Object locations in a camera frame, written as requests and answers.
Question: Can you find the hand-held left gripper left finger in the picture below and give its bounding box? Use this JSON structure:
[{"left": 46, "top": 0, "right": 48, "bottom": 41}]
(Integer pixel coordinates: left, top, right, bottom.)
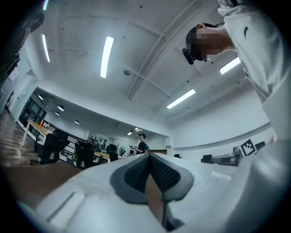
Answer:
[{"left": 36, "top": 152, "right": 160, "bottom": 233}]

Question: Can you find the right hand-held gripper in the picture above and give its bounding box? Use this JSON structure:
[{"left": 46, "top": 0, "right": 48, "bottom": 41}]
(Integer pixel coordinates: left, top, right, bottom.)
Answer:
[{"left": 201, "top": 138, "right": 266, "bottom": 167}]

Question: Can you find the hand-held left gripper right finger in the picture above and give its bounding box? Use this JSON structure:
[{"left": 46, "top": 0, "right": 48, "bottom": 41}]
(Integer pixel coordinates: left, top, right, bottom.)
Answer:
[{"left": 149, "top": 152, "right": 238, "bottom": 228}]

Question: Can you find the wooden top desk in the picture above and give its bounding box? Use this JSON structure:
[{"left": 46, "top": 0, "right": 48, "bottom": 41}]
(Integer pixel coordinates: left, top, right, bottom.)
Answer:
[{"left": 93, "top": 151, "right": 127, "bottom": 163}]

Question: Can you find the black office chair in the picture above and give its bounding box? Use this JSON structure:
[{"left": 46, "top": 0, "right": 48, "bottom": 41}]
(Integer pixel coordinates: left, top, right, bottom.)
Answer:
[
  {"left": 34, "top": 128, "right": 70, "bottom": 165},
  {"left": 74, "top": 140, "right": 97, "bottom": 169},
  {"left": 106, "top": 143, "right": 119, "bottom": 162}
]

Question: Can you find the distant ceiling light panel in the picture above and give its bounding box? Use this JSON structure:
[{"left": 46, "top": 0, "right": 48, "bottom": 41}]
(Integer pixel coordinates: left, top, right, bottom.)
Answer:
[{"left": 126, "top": 127, "right": 143, "bottom": 136}]

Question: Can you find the light wooden desk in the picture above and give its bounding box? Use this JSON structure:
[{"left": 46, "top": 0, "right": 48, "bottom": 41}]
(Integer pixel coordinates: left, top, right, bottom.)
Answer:
[{"left": 23, "top": 119, "right": 57, "bottom": 147}]

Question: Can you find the person's head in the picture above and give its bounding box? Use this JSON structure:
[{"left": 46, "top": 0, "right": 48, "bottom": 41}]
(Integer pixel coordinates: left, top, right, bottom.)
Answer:
[{"left": 185, "top": 22, "right": 239, "bottom": 62}]

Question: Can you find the person's white shirt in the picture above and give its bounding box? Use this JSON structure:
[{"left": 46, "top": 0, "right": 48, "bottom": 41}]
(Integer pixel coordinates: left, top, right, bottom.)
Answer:
[{"left": 217, "top": 0, "right": 291, "bottom": 143}]

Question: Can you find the black head-mounted camera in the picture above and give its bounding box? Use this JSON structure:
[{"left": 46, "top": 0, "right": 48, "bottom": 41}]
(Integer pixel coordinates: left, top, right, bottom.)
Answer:
[{"left": 181, "top": 47, "right": 196, "bottom": 66}]

